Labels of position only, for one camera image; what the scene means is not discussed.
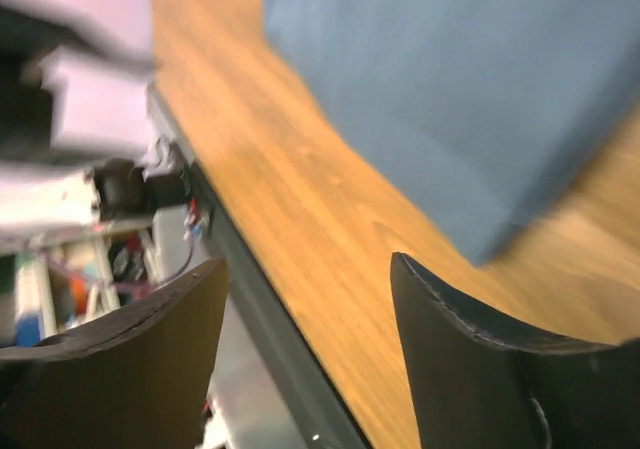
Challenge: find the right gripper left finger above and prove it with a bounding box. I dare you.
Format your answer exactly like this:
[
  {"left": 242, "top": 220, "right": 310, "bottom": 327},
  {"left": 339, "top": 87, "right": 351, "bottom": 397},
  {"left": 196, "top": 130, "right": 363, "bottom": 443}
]
[{"left": 1, "top": 259, "right": 229, "bottom": 449}]

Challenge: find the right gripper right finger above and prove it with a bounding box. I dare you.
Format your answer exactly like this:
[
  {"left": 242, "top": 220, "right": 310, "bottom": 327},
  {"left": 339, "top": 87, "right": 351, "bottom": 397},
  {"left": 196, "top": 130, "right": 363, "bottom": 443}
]
[{"left": 390, "top": 253, "right": 639, "bottom": 448}]

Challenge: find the blue-grey t-shirt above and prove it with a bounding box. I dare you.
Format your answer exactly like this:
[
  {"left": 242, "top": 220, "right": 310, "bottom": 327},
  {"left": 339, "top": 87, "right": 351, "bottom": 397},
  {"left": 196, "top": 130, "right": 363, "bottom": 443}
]
[{"left": 262, "top": 0, "right": 639, "bottom": 265}]

